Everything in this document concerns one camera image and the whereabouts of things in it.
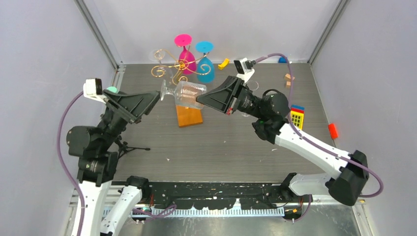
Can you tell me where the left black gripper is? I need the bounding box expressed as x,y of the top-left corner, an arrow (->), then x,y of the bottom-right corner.
99,87 -> 163,148

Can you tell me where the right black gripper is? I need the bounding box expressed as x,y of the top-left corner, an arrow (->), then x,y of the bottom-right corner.
195,76 -> 265,119

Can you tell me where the clear wine glass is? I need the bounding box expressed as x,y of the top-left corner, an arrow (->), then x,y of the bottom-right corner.
148,49 -> 165,61
160,80 -> 207,110

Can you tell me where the clear flute glass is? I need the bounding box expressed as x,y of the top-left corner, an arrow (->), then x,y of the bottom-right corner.
241,80 -> 259,117

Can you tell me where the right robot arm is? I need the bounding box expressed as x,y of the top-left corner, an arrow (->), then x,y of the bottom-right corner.
196,76 -> 369,206

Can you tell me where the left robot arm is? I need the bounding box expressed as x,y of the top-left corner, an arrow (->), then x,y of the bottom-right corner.
66,89 -> 160,236

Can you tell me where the blue wine glass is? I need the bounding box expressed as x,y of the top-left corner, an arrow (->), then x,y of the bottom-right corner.
195,41 -> 215,83

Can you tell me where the orange wooden rack base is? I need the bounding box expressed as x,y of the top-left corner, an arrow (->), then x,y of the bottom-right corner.
176,105 -> 203,128

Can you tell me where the pink wine glass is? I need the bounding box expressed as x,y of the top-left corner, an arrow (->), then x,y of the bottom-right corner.
174,34 -> 197,75

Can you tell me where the mint green cup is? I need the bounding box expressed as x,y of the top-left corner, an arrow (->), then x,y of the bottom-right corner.
106,86 -> 118,93

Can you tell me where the yellow toy block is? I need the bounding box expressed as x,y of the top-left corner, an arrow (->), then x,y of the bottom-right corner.
217,58 -> 230,70

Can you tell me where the small black tripod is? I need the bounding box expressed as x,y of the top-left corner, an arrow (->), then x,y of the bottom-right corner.
114,135 -> 151,159

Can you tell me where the colourful toy brick building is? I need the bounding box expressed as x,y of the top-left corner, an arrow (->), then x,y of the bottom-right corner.
290,105 -> 305,130

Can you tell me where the red toy block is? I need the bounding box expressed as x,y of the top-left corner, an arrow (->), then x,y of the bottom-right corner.
328,123 -> 338,140

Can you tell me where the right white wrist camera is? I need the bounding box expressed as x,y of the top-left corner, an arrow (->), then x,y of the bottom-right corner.
233,58 -> 255,84

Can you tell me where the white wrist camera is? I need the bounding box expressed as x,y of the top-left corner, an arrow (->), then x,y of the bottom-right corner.
83,78 -> 107,104
233,58 -> 255,84

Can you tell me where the gold wire wine glass rack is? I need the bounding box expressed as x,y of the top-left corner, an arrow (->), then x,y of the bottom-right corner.
150,49 -> 203,85

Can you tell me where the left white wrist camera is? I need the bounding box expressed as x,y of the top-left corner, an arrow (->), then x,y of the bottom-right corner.
83,78 -> 107,104

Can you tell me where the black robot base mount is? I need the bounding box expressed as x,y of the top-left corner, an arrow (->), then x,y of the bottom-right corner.
128,182 -> 313,221

